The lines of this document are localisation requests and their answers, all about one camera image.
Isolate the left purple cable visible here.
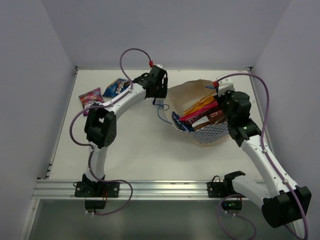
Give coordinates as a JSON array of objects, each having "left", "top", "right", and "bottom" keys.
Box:
[{"left": 69, "top": 47, "right": 156, "bottom": 183}]

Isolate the orange snack packet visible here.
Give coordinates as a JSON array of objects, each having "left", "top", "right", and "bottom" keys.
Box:
[{"left": 183, "top": 94, "right": 215, "bottom": 116}]

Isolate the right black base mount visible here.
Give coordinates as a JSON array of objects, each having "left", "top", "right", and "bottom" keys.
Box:
[{"left": 206, "top": 175, "right": 243, "bottom": 213}]

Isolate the brown chocolate snack packet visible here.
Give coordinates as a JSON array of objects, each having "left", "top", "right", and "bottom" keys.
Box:
[{"left": 192, "top": 107, "right": 226, "bottom": 131}]

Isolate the blue white snack packet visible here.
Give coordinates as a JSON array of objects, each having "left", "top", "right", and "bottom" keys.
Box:
[{"left": 152, "top": 98, "right": 165, "bottom": 106}]

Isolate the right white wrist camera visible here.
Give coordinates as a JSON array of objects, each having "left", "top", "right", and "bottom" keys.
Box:
[{"left": 212, "top": 74, "right": 235, "bottom": 97}]

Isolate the pink snack packet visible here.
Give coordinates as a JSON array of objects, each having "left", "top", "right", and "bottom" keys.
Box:
[{"left": 179, "top": 101, "right": 220, "bottom": 126}]

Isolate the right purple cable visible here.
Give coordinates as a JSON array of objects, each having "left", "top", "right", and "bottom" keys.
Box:
[{"left": 216, "top": 72, "right": 311, "bottom": 240}]

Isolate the purple cable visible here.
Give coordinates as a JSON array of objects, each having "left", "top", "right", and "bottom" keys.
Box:
[
  {"left": 216, "top": 72, "right": 311, "bottom": 240},
  {"left": 69, "top": 47, "right": 156, "bottom": 183}
]

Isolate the blue Doritos chip bag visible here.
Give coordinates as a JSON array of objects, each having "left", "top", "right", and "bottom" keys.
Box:
[{"left": 102, "top": 78, "right": 131, "bottom": 98}]

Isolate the aluminium mounting rail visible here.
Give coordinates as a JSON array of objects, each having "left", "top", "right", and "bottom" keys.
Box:
[{"left": 32, "top": 180, "right": 266, "bottom": 201}]

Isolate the purple Fox's candy bag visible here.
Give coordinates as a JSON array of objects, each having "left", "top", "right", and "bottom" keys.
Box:
[{"left": 78, "top": 87, "right": 105, "bottom": 109}]

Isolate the blue checkered paper bag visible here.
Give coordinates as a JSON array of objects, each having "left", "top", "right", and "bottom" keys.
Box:
[{"left": 157, "top": 79, "right": 229, "bottom": 147}]

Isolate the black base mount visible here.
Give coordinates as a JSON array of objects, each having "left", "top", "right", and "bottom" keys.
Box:
[
  {"left": 206, "top": 175, "right": 243, "bottom": 213},
  {"left": 73, "top": 181, "right": 120, "bottom": 212}
]

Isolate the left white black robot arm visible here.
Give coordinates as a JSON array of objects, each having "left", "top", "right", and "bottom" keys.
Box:
[{"left": 82, "top": 65, "right": 168, "bottom": 197}]

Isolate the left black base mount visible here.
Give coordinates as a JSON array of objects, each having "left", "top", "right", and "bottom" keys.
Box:
[{"left": 73, "top": 181, "right": 120, "bottom": 212}]

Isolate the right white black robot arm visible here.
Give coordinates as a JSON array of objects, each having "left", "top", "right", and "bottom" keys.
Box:
[{"left": 216, "top": 90, "right": 312, "bottom": 228}]

